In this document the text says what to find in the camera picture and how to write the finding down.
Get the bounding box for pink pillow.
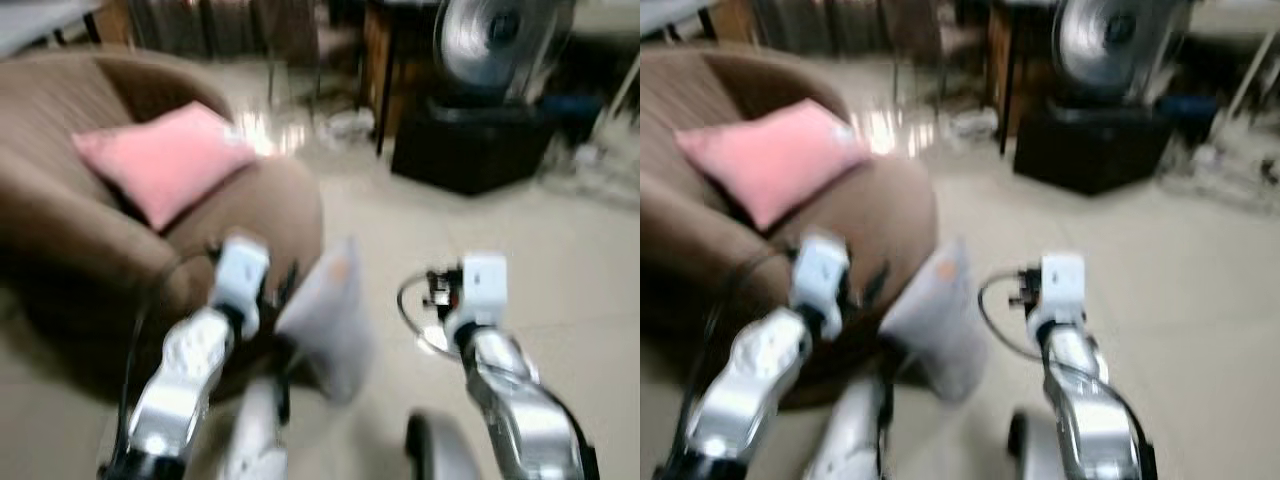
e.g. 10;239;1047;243
72;100;260;233
675;98;874;233

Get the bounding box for brown round sofa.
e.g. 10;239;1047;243
0;48;325;403
640;45;939;406

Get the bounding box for black box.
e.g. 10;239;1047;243
1012;99;1178;197
391;97;558;197

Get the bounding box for silver left robot leg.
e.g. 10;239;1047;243
214;374;293;480
803;374;893;480

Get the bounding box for silver robot leg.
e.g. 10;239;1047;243
1007;407;1069;480
404;409;483;480
214;374;293;480
803;374;893;480

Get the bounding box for silver right robot leg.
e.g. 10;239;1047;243
404;409;483;480
1007;407;1069;480

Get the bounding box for brown wooden cabinet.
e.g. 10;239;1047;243
359;0;443;143
984;0;1063;137

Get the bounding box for silver round fan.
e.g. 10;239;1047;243
433;0;578;107
1051;0;1193;103

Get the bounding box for white table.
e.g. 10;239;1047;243
640;0;717;37
0;0;103;57

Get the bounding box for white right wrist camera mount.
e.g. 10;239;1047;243
1038;252;1089;323
460;251;509;328

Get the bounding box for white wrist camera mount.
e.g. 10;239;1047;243
460;251;509;328
792;231;852;339
211;234;272;337
1038;252;1089;323

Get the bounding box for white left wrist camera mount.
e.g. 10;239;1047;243
211;234;272;337
792;231;852;339

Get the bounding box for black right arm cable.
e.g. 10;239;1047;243
396;271;463;359
977;271;1047;361

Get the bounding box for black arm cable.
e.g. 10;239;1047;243
396;271;463;359
116;248;217;466
690;248;797;466
977;271;1047;361

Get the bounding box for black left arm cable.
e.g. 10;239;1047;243
116;248;217;466
690;248;797;466

